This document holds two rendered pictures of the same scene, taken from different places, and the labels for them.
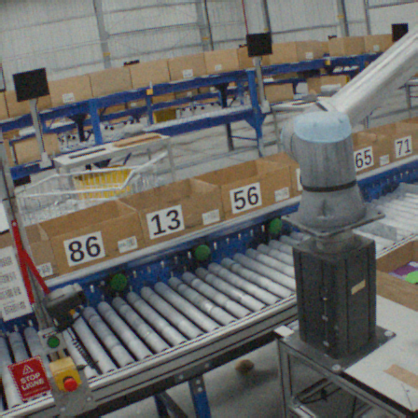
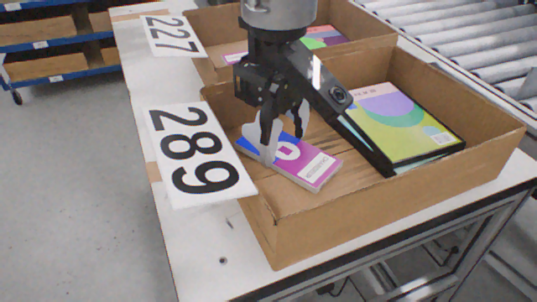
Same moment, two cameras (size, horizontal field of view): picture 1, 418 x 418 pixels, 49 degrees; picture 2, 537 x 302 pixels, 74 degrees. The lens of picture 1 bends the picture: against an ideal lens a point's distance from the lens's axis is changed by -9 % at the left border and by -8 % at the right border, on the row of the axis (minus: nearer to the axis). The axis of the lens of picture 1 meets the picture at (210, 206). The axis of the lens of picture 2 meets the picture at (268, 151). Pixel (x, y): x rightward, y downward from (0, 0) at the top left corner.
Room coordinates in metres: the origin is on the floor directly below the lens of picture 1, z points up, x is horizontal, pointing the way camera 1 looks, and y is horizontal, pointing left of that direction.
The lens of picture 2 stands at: (1.42, -1.45, 1.14)
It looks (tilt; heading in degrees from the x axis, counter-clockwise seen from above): 42 degrees down; 95
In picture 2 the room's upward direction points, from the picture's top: straight up
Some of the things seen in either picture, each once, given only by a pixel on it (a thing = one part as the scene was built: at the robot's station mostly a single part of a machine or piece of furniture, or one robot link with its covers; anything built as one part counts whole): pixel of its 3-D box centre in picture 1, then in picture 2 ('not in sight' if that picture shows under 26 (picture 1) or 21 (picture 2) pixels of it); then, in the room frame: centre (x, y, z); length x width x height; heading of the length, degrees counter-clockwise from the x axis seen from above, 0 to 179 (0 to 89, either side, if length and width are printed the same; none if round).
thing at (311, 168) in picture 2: not in sight; (287, 155); (1.41, -1.03, 0.76); 0.16 x 0.07 x 0.02; 146
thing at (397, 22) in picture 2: (293, 263); (452, 15); (1.89, -0.31, 0.72); 0.52 x 0.05 x 0.05; 27
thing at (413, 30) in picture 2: (304, 257); (468, 23); (1.92, -0.37, 0.72); 0.52 x 0.05 x 0.05; 27
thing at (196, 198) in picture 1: (169, 210); not in sight; (2.15, 0.18, 0.96); 0.39 x 0.29 x 0.17; 117
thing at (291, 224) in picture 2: not in sight; (347, 132); (1.51, -1.02, 0.80); 0.38 x 0.28 x 0.10; 30
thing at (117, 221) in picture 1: (89, 235); not in sight; (1.97, 0.53, 0.96); 0.39 x 0.29 x 0.17; 117
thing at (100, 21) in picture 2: not in sight; (127, 8); (0.42, 0.54, 0.39); 0.40 x 0.30 x 0.10; 27
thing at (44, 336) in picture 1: (52, 340); not in sight; (1.14, 0.50, 0.95); 0.07 x 0.03 x 0.07; 117
